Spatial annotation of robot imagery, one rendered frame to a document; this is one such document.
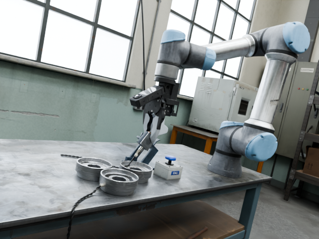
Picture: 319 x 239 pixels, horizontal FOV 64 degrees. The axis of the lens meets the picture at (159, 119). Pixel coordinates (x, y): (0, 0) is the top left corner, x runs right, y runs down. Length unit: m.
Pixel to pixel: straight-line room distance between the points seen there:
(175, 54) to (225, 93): 2.23
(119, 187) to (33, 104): 1.74
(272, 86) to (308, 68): 3.51
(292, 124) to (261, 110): 3.44
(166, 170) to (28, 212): 0.46
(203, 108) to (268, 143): 2.17
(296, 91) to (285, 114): 0.39
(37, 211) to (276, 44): 0.93
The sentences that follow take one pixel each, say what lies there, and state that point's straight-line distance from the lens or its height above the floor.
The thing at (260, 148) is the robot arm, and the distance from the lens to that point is 1.02.
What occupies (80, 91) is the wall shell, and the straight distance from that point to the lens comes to 2.46.
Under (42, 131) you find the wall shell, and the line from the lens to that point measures 2.40.
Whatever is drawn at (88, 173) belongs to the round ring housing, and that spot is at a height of 0.82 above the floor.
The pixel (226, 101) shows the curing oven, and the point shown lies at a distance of 2.99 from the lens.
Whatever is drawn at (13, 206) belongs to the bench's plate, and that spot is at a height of 0.80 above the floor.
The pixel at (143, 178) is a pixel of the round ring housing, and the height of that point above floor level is 0.82.
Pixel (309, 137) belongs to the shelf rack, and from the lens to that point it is 4.03.
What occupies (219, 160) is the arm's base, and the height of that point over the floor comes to 0.85.
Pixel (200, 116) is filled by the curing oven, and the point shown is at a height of 0.94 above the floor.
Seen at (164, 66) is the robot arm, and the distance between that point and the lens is 0.82.
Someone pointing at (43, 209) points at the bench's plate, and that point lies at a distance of 0.60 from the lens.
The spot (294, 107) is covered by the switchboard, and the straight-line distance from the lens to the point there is 4.49.
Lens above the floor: 1.07
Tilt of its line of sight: 5 degrees down
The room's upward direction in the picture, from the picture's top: 11 degrees clockwise
